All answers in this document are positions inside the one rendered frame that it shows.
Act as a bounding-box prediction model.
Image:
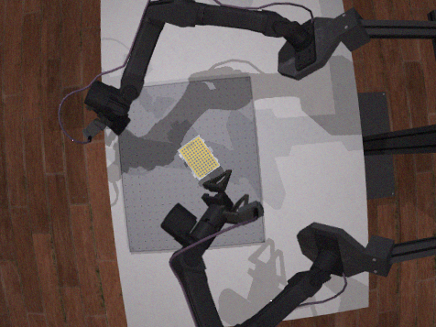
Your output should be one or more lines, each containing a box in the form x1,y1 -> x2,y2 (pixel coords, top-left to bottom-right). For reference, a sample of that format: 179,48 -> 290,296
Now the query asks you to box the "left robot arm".
160,201 -> 344,327

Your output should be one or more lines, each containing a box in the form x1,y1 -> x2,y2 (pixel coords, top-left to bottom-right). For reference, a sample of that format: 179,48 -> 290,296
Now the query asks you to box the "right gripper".
86,105 -> 131,136

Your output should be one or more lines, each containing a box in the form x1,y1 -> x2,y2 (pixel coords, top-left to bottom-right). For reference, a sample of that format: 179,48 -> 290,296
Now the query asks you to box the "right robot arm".
84,0 -> 317,118

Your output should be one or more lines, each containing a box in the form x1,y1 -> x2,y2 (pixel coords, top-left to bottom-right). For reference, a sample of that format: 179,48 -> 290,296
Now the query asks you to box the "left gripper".
200,169 -> 254,232

